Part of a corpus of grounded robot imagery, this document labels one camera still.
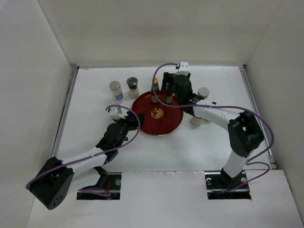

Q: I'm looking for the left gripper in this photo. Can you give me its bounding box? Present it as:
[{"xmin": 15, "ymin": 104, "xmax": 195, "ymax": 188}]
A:
[{"xmin": 113, "ymin": 111, "xmax": 144, "ymax": 148}]

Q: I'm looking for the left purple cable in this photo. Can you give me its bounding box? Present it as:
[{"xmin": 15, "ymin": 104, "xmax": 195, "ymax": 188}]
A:
[{"xmin": 25, "ymin": 105, "xmax": 141, "ymax": 198}]

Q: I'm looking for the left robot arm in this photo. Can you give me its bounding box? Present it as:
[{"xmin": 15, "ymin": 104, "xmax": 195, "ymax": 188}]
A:
[{"xmin": 26, "ymin": 108, "xmax": 145, "ymax": 210}]

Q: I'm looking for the back dark-cap grinder jar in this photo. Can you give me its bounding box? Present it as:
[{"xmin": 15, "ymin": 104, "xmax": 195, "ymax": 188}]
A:
[{"xmin": 126, "ymin": 77, "xmax": 139, "ymax": 99}]

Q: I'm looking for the red round tray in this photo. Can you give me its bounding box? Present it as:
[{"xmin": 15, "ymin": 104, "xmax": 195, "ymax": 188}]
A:
[{"xmin": 132, "ymin": 92, "xmax": 183, "ymax": 136}]

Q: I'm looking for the purple cable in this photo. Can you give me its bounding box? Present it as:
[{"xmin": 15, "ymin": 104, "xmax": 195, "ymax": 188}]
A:
[
  {"xmin": 25, "ymin": 105, "xmax": 141, "ymax": 198},
  {"xmin": 153, "ymin": 62, "xmax": 275, "ymax": 193}
]

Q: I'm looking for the sauce bottle yellow cap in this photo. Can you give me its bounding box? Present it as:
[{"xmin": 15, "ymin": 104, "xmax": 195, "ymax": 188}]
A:
[
  {"xmin": 164, "ymin": 91, "xmax": 174, "ymax": 105},
  {"xmin": 150, "ymin": 77, "xmax": 161, "ymax": 104}
]

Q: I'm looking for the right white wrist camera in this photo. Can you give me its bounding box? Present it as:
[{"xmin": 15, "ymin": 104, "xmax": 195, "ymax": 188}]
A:
[{"xmin": 176, "ymin": 62, "xmax": 190, "ymax": 76}]

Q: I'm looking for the silver-lid spice jar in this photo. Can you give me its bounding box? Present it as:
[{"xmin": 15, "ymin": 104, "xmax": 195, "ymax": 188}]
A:
[
  {"xmin": 198, "ymin": 87, "xmax": 210, "ymax": 100},
  {"xmin": 109, "ymin": 81, "xmax": 124, "ymax": 105}
]

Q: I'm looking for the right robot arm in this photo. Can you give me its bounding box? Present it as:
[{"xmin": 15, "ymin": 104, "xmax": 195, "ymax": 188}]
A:
[{"xmin": 161, "ymin": 72, "xmax": 264, "ymax": 188}]

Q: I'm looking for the right dark-cap grinder jar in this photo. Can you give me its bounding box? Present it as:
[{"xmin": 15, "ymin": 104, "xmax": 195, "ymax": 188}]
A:
[{"xmin": 190, "ymin": 116, "xmax": 205, "ymax": 127}]

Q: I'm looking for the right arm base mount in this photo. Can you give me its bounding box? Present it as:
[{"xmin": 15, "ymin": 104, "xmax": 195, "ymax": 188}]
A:
[{"xmin": 205, "ymin": 171, "xmax": 251, "ymax": 200}]

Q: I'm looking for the dark-cap grinder jar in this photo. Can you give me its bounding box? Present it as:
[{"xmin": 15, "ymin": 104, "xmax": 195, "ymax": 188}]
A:
[
  {"xmin": 126, "ymin": 77, "xmax": 139, "ymax": 99},
  {"xmin": 190, "ymin": 116, "xmax": 205, "ymax": 127}
]

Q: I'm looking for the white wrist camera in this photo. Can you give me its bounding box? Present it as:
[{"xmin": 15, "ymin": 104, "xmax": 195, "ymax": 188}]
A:
[
  {"xmin": 107, "ymin": 106, "xmax": 124, "ymax": 120},
  {"xmin": 176, "ymin": 62, "xmax": 190, "ymax": 76}
]

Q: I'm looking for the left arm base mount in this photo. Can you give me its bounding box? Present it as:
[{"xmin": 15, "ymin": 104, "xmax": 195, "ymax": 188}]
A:
[{"xmin": 76, "ymin": 166, "xmax": 122, "ymax": 200}]

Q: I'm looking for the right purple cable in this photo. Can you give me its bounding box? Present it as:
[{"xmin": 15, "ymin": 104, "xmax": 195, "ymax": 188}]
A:
[{"xmin": 153, "ymin": 62, "xmax": 275, "ymax": 193}]

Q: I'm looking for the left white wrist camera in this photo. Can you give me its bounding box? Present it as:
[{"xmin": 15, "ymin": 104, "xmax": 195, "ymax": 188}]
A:
[{"xmin": 107, "ymin": 106, "xmax": 124, "ymax": 120}]

